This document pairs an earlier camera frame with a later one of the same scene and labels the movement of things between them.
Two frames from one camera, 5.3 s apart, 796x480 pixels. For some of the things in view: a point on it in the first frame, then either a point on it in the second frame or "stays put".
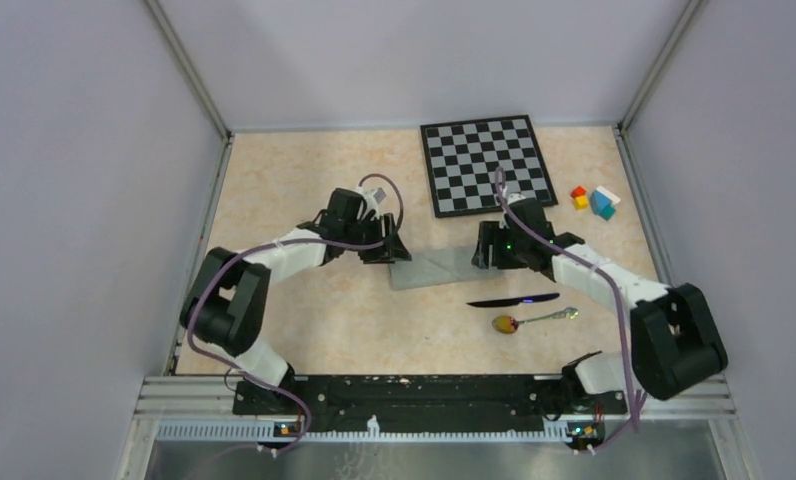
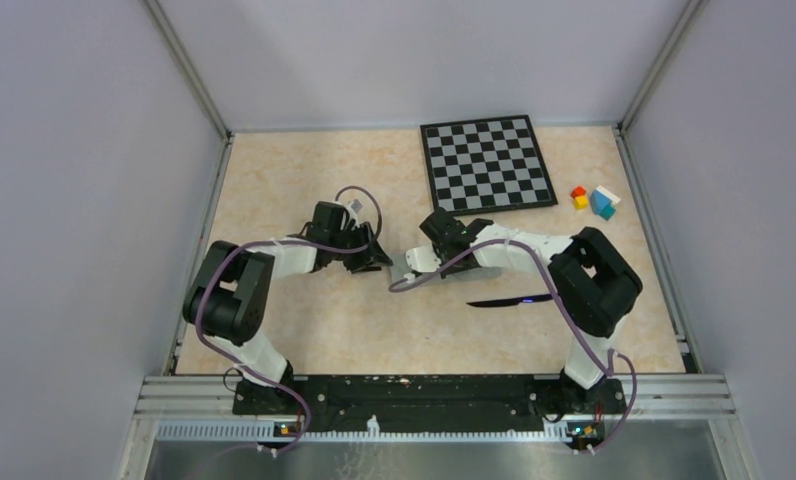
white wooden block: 608,194 stays put
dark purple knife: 512,302 stays put
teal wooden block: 607,212 stays put
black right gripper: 491,232 -> 439,251
